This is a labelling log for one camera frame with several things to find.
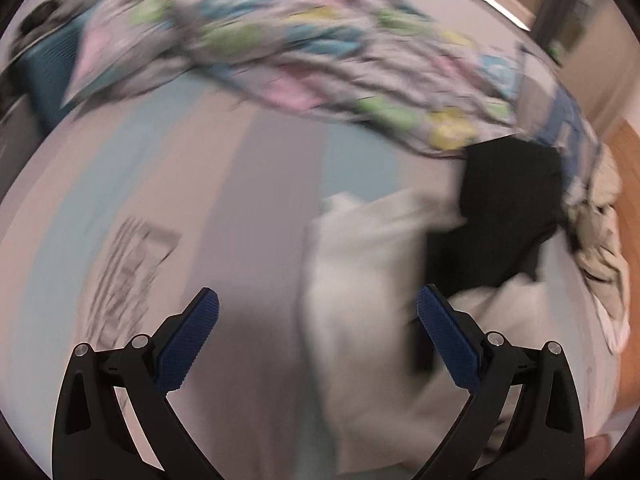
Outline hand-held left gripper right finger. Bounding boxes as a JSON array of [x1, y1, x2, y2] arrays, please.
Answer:
[[410, 284, 586, 480]]

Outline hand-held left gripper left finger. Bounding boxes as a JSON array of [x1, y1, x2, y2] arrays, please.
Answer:
[[51, 287, 226, 480]]

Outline white garment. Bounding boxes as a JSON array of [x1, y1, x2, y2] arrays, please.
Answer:
[[300, 191, 608, 476]]

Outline black jacket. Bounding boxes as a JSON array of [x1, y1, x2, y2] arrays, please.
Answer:
[[425, 136, 568, 296]]

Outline pastel striped bed sheet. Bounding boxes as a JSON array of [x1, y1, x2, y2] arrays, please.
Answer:
[[0, 67, 621, 480]]

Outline beige garment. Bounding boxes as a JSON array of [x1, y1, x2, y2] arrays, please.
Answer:
[[562, 147, 632, 356]]

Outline blue grey striped quilt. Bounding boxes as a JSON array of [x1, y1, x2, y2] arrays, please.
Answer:
[[515, 45, 603, 191]]

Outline wooden furniture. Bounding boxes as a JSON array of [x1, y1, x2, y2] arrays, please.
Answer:
[[597, 117, 640, 411]]

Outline teal pillow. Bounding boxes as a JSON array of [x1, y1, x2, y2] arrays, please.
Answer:
[[20, 15, 96, 133]]

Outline floral duvet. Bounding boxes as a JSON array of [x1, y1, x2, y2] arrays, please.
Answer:
[[62, 0, 526, 158]]

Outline window frame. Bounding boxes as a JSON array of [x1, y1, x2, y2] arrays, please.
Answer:
[[440, 0, 601, 66]]

